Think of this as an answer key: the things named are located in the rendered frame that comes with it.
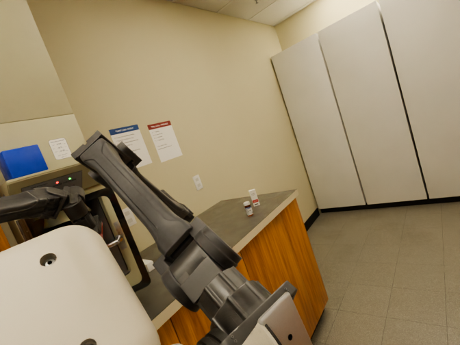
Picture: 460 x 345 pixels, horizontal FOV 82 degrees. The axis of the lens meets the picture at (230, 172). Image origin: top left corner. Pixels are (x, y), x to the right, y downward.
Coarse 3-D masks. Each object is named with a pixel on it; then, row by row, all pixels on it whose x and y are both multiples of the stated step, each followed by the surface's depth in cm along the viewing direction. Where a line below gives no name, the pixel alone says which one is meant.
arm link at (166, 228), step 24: (96, 144) 55; (96, 168) 53; (120, 168) 51; (120, 192) 48; (144, 192) 47; (144, 216) 45; (168, 216) 44; (168, 240) 42; (216, 240) 39; (168, 264) 42; (168, 288) 37
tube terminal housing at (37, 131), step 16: (0, 128) 90; (16, 128) 93; (32, 128) 97; (48, 128) 100; (64, 128) 105; (0, 144) 89; (16, 144) 92; (32, 144) 96; (48, 144) 99; (80, 144) 108; (48, 160) 98; (64, 160) 103; (0, 176) 87; (0, 192) 87; (16, 224) 88; (16, 240) 95
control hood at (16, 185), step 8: (56, 168) 90; (64, 168) 92; (72, 168) 94; (80, 168) 97; (24, 176) 83; (32, 176) 84; (40, 176) 86; (48, 176) 89; (56, 176) 91; (88, 176) 102; (8, 184) 80; (16, 184) 82; (24, 184) 84; (32, 184) 86; (88, 184) 104; (96, 184) 108; (8, 192) 81; (16, 192) 83
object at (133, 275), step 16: (96, 192) 94; (112, 192) 95; (96, 208) 94; (112, 208) 95; (32, 224) 89; (48, 224) 90; (64, 224) 91; (112, 224) 96; (112, 240) 96; (128, 240) 97; (128, 256) 97; (128, 272) 98; (144, 272) 99
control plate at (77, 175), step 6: (72, 174) 95; (78, 174) 98; (48, 180) 89; (54, 180) 91; (60, 180) 93; (66, 180) 95; (72, 180) 97; (78, 180) 99; (30, 186) 85; (36, 186) 87; (42, 186) 89; (48, 186) 91; (54, 186) 92; (60, 186) 94
